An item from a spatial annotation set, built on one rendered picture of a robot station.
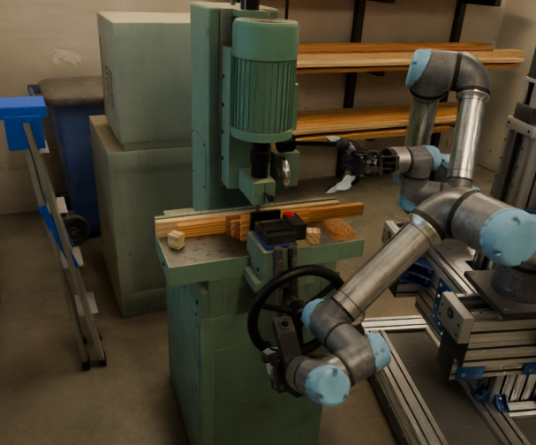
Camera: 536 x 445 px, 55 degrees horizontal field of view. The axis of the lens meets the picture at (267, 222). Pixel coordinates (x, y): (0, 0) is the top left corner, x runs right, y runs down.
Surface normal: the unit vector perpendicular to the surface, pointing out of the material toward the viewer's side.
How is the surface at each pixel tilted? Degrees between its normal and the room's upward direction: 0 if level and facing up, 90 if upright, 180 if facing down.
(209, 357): 90
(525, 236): 87
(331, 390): 60
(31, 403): 0
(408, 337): 0
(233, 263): 90
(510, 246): 87
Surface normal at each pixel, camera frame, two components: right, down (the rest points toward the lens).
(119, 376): 0.04, -0.90
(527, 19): -0.91, 0.14
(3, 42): 0.40, 0.42
